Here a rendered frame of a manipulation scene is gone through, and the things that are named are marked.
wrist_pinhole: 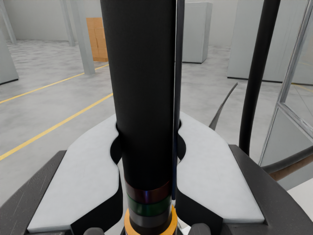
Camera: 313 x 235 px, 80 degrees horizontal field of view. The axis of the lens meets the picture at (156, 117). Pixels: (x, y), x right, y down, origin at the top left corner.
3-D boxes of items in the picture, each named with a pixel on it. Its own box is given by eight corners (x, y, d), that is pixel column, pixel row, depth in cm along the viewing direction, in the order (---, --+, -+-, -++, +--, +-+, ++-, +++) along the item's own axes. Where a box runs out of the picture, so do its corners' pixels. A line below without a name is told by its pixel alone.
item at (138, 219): (159, 184, 17) (159, 174, 16) (180, 215, 14) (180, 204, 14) (123, 199, 15) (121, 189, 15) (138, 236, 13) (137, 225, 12)
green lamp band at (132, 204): (159, 173, 16) (159, 162, 16) (180, 203, 13) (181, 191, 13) (121, 188, 15) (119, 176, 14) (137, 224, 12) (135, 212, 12)
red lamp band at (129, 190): (159, 162, 16) (158, 149, 15) (181, 191, 13) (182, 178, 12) (119, 176, 14) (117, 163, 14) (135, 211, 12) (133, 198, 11)
